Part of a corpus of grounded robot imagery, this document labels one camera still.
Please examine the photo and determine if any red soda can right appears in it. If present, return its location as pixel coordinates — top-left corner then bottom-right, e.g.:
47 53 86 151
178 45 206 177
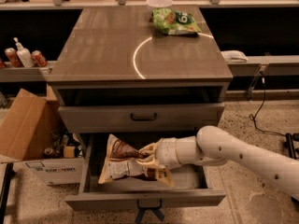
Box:
32 50 48 67

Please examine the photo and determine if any green chip bag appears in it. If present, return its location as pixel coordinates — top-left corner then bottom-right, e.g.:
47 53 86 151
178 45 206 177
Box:
152 7 202 35

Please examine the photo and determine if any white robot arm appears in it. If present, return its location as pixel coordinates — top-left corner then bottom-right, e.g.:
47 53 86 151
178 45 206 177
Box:
137 126 299 200

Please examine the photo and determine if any white folded cloth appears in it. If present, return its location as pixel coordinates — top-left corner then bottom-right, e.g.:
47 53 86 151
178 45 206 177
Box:
221 50 248 63

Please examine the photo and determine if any black drawer handle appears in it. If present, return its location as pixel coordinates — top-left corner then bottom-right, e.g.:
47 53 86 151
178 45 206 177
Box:
130 113 158 121

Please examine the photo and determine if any black floor cable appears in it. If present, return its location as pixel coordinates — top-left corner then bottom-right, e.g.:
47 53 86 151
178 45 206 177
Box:
249 75 287 138

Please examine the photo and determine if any brown cardboard box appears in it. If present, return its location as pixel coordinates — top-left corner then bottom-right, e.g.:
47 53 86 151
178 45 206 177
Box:
0 89 83 185

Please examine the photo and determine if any grey open middle drawer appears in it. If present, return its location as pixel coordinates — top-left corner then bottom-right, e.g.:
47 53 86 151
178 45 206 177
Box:
65 133 225 211

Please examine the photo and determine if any grey closed top drawer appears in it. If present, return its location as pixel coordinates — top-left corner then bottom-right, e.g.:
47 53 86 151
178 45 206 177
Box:
59 103 224 133

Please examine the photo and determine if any brown chip bag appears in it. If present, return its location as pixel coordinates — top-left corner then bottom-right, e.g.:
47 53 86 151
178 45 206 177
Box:
98 134 174 187

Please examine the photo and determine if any white pump bottle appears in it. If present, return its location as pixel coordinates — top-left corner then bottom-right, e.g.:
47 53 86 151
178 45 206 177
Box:
14 37 35 68

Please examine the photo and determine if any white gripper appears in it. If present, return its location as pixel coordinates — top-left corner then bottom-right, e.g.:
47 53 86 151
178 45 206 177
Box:
136 138 178 169

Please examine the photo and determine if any red soda can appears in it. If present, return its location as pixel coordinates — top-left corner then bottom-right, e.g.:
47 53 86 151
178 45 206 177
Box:
5 48 22 67
32 50 48 67

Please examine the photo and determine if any red soda can left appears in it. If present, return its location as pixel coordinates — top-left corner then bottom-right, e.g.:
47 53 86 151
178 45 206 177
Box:
5 48 22 67

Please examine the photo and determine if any black stand base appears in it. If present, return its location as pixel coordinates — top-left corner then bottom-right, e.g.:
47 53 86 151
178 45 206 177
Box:
283 133 299 203

